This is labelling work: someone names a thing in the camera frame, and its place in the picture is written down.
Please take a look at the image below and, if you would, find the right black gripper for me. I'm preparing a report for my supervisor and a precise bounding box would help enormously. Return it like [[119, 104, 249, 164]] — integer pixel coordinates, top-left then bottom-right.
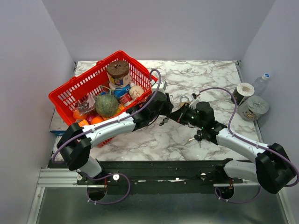
[[170, 102, 205, 129]]

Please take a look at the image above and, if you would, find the large brass padlock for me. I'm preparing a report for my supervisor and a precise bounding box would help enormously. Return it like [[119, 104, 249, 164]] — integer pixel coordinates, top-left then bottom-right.
[[179, 96, 191, 107]]

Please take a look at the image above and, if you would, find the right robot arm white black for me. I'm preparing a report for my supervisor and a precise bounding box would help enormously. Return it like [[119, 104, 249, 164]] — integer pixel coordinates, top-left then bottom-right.
[[167, 102, 296, 194]]

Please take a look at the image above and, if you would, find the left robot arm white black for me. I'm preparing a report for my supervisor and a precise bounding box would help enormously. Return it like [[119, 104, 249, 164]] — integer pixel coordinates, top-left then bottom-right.
[[57, 91, 173, 184]]

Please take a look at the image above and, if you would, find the black-headed key bunch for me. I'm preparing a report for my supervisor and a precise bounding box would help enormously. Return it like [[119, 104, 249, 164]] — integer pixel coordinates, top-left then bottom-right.
[[187, 130, 211, 148]]

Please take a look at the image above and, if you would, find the brown-lid ice cream cup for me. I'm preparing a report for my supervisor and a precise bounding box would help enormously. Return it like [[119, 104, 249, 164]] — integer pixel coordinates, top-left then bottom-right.
[[107, 60, 131, 88]]

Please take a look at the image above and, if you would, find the green netted melon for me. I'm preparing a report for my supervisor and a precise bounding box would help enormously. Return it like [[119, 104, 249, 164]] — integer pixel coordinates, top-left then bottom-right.
[[95, 94, 119, 118]]

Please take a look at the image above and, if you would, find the grey-wrapped toilet paper roll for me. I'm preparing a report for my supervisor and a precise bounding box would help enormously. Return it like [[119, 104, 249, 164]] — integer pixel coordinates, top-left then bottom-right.
[[237, 96, 270, 121]]

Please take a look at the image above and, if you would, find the orange snack box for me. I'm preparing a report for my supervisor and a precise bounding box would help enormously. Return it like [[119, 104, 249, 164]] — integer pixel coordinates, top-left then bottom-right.
[[76, 119, 89, 127]]

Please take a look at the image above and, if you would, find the clear plastic water bottle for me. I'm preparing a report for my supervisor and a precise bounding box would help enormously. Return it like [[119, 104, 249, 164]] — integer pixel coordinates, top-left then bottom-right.
[[252, 73, 270, 96]]

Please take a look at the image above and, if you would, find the orange fruit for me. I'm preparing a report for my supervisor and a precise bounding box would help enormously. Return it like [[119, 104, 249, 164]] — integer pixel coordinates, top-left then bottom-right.
[[73, 109, 87, 120]]

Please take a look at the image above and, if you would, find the red plastic shopping basket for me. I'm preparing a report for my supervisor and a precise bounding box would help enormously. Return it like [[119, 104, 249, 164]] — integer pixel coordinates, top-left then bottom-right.
[[48, 50, 161, 148]]

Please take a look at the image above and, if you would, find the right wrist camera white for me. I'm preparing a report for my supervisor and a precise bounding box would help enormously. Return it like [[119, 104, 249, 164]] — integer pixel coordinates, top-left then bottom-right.
[[189, 93, 200, 109]]

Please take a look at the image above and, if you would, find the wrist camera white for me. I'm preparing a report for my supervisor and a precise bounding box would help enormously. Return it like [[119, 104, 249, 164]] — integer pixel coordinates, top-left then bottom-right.
[[151, 80, 167, 93], [189, 93, 200, 109]]

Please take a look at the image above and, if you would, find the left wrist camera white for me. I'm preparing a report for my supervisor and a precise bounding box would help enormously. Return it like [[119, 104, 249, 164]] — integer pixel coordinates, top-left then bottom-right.
[[151, 80, 167, 93]]

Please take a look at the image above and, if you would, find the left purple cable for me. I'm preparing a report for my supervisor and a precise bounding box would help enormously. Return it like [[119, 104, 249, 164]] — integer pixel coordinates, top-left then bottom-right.
[[51, 69, 162, 206]]

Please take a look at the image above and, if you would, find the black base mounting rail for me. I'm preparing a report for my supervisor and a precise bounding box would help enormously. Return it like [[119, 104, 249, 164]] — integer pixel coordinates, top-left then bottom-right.
[[76, 159, 242, 199]]

